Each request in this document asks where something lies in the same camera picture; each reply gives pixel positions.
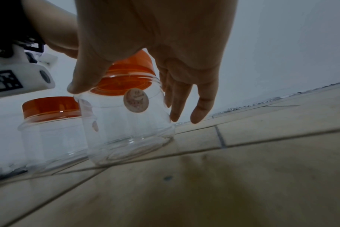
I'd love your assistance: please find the person's right hand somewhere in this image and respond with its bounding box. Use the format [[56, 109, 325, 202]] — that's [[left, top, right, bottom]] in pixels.
[[67, 0, 238, 124]]

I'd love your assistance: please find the person's left hand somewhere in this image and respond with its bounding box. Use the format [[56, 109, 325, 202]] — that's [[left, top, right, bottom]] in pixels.
[[21, 0, 80, 59]]

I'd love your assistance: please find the clear plastic jar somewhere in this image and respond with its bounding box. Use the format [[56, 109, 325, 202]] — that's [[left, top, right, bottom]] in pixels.
[[18, 114, 90, 172], [74, 74, 176, 167]]

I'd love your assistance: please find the orange jar lid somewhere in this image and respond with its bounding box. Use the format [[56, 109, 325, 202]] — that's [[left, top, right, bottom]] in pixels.
[[21, 96, 83, 123], [90, 49, 157, 96]]

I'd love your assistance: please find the black wrist strap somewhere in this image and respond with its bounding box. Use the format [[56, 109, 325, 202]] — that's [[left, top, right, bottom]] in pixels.
[[0, 0, 46, 59]]

